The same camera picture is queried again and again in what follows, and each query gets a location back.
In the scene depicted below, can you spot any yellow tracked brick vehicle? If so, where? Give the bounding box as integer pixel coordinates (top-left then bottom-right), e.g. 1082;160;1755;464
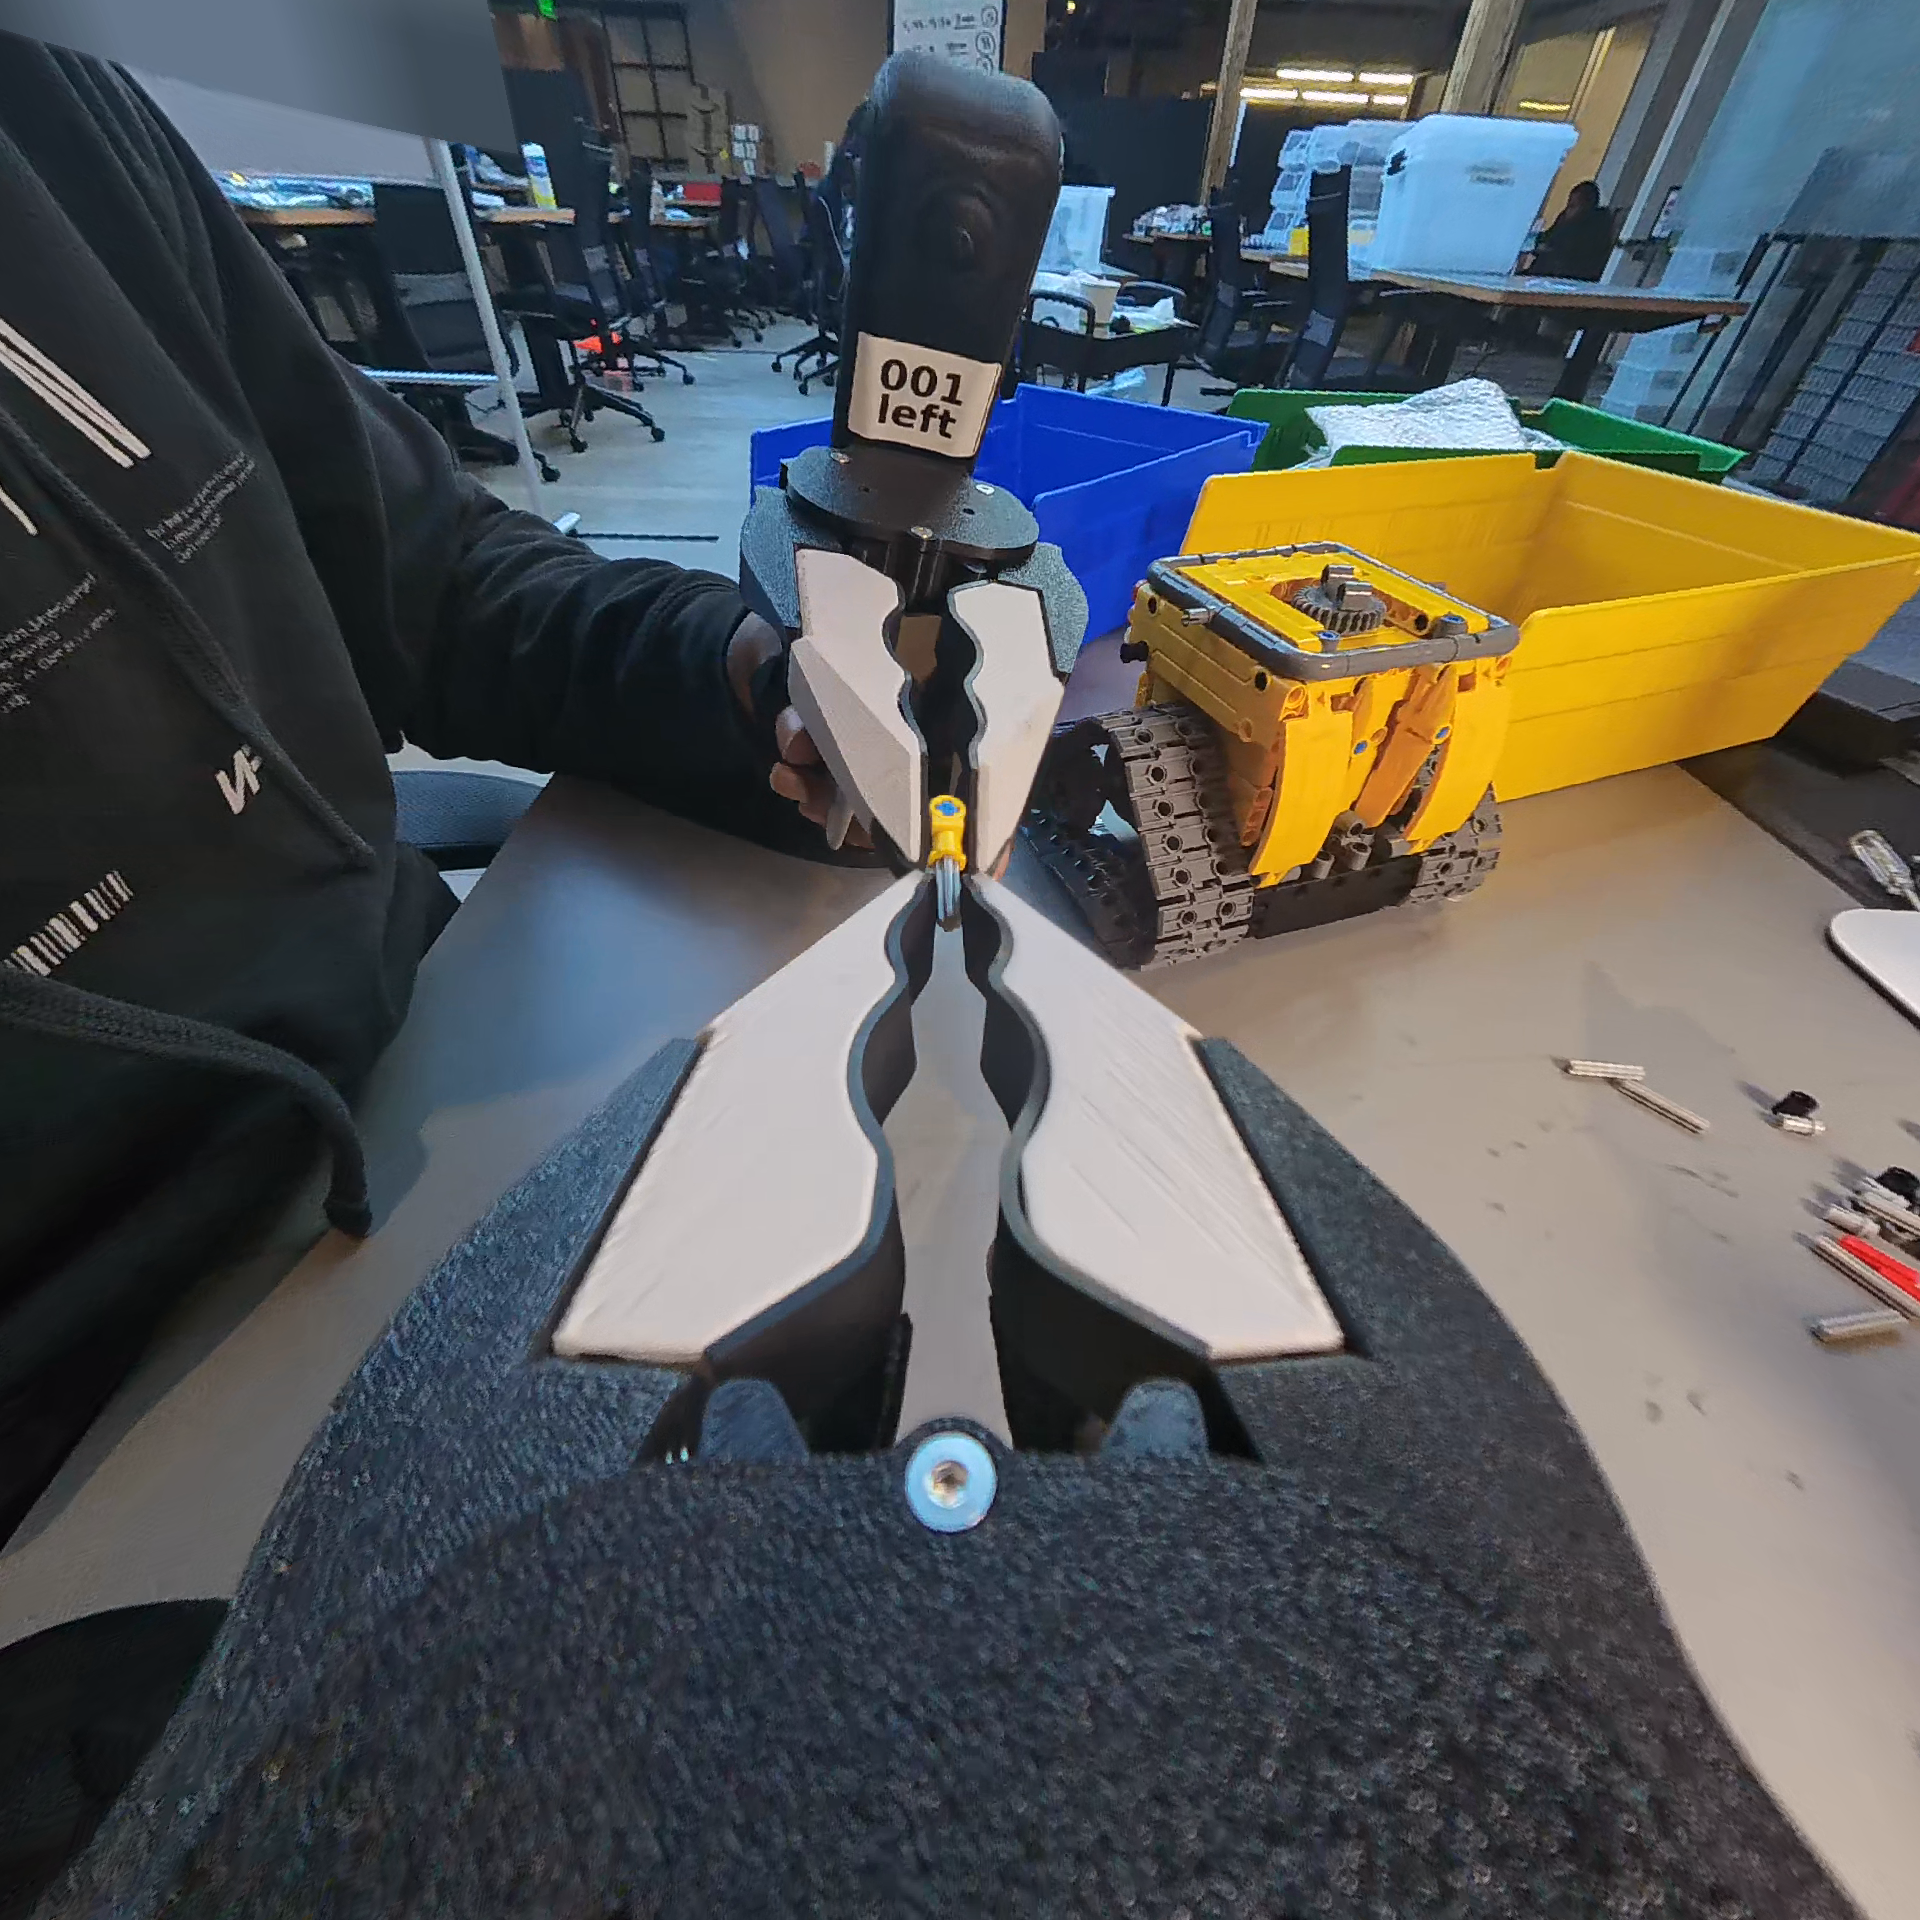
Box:
1021;544;1527;971

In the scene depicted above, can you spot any white round stand base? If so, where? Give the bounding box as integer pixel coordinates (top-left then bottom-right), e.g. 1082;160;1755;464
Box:
1827;908;1920;1024

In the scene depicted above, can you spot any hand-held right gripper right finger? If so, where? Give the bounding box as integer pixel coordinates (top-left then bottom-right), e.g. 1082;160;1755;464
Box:
976;879;1346;1367

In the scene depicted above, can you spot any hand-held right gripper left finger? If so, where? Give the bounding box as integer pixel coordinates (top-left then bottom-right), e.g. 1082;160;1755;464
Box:
555;879;926;1376

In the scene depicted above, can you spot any long background table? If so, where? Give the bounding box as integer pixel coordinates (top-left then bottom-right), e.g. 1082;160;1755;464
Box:
1255;256;1759;410

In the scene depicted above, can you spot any pile of small brick parts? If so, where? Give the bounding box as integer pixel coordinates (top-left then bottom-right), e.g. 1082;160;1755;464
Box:
1763;1081;1920;1348

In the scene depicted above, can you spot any black office chair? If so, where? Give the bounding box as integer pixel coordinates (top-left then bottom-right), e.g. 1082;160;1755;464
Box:
495;196;696;457
765;180;857;399

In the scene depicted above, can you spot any yellow plastic bin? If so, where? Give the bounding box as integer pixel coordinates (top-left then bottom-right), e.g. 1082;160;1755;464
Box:
1178;450;1920;802

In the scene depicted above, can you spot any grey desk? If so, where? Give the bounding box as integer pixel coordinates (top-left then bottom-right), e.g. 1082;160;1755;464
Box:
0;647;1920;1920

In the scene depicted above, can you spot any white plastic bag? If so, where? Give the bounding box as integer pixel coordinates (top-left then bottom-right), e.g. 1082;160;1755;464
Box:
1302;375;1565;472

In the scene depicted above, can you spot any person's left hand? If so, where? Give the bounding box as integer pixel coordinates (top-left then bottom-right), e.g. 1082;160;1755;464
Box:
727;610;864;856

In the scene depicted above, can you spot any green plastic bin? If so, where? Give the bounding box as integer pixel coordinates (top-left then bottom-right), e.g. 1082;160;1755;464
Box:
1217;385;1751;484

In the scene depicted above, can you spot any blue plastic bin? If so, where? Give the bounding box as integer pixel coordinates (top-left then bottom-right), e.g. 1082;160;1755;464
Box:
752;382;1270;649

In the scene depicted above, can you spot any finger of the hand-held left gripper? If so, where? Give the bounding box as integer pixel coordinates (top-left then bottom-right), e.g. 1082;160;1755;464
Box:
950;580;1069;876
786;552;935;870

